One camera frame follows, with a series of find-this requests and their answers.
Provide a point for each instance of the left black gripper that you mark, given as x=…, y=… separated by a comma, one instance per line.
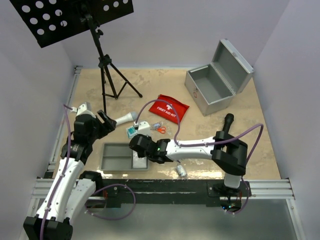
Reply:
x=107, y=126

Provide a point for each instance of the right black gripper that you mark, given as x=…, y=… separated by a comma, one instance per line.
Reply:
x=147, y=137

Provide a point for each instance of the white gauze pad packet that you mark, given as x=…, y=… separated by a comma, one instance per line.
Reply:
x=139, y=163

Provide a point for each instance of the orange handled scissors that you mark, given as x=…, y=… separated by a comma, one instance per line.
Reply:
x=161, y=129

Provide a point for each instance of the grey compartment tray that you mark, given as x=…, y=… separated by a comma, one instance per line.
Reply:
x=117, y=157

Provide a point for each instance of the red first aid pouch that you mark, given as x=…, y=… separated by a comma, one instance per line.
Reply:
x=169, y=108

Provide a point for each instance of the teal gauze dressing packet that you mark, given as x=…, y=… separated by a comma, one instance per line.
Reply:
x=131, y=132

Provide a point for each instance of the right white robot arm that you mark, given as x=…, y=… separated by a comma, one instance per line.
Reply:
x=228, y=153

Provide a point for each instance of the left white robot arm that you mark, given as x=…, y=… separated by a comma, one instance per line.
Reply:
x=55, y=217

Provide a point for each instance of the bandage roll in plastic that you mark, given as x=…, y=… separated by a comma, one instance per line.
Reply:
x=157, y=125

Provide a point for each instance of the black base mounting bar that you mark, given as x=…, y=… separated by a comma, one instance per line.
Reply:
x=209, y=192

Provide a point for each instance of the grey metal case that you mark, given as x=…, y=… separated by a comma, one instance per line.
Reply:
x=213, y=86

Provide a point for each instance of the black flashlight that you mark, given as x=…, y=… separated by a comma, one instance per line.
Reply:
x=228, y=120

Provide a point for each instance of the black perforated music stand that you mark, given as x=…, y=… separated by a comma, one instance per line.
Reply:
x=52, y=21

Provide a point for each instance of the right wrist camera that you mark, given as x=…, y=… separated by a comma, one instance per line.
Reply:
x=142, y=128

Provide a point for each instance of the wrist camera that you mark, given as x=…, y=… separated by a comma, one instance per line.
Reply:
x=83, y=108
x=142, y=128

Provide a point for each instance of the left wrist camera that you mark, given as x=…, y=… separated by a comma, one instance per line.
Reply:
x=83, y=108

